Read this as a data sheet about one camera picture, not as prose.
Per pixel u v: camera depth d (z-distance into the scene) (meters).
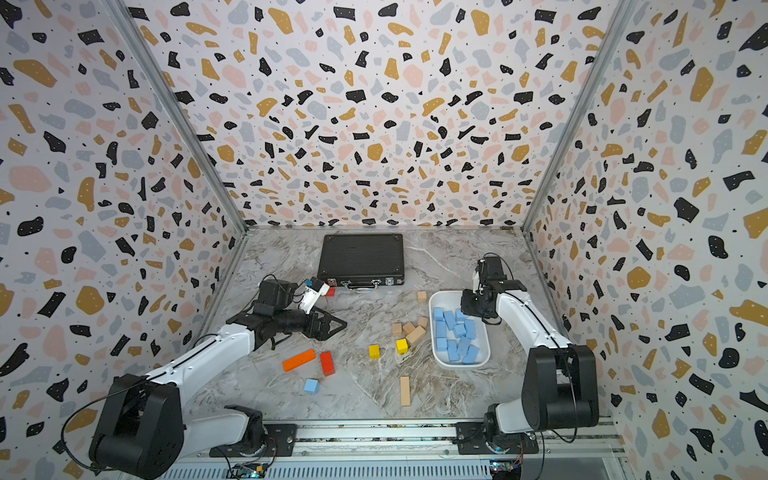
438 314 0.94
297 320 0.73
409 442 0.75
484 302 0.66
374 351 0.87
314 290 0.76
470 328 0.93
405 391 0.82
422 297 1.00
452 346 0.88
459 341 0.92
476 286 0.82
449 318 0.95
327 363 0.86
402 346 0.88
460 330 0.91
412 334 0.90
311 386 0.80
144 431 0.40
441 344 0.88
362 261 1.05
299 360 0.86
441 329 0.92
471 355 0.88
